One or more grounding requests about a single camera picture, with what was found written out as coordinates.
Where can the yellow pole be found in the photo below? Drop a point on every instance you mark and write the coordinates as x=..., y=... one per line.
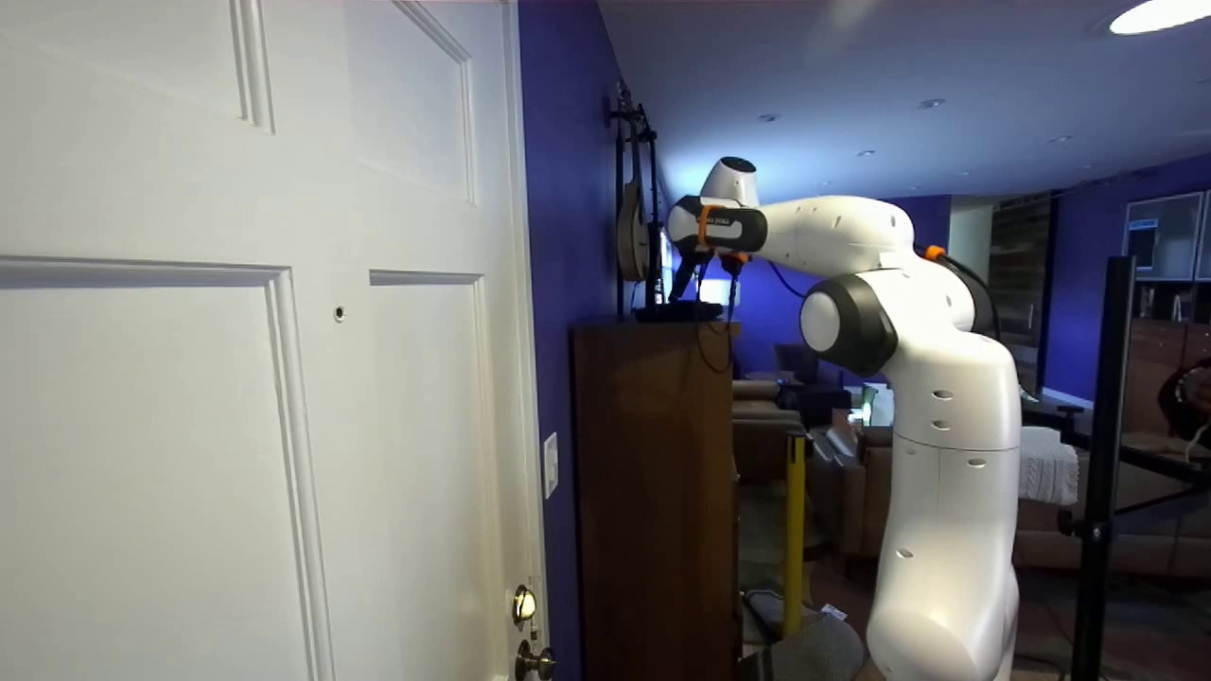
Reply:
x=794, y=541

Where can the black metal wall ornament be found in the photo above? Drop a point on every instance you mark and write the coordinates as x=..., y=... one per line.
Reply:
x=630, y=232

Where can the brass door knob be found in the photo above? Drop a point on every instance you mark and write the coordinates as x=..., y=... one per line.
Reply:
x=532, y=660

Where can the brown wooden cabinet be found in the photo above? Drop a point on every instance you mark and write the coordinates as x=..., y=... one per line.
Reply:
x=649, y=505

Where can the white light switch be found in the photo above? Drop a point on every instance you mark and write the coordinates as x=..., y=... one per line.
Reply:
x=550, y=462

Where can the oval ceiling light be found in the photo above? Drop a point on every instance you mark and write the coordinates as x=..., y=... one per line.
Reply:
x=1158, y=17

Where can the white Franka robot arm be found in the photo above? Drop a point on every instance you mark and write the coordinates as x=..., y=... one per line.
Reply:
x=946, y=440

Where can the small black door hook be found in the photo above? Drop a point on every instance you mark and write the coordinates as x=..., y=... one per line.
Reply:
x=339, y=311

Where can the black stand pole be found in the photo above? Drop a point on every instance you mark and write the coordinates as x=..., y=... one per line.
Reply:
x=1103, y=440

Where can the white panelled door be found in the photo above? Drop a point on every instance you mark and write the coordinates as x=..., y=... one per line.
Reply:
x=152, y=440

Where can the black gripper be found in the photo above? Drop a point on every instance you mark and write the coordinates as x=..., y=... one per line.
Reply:
x=698, y=265

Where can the grey round stand base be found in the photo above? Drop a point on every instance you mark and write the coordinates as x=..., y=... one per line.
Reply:
x=807, y=647

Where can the white cloth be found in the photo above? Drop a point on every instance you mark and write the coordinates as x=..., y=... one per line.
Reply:
x=1049, y=468

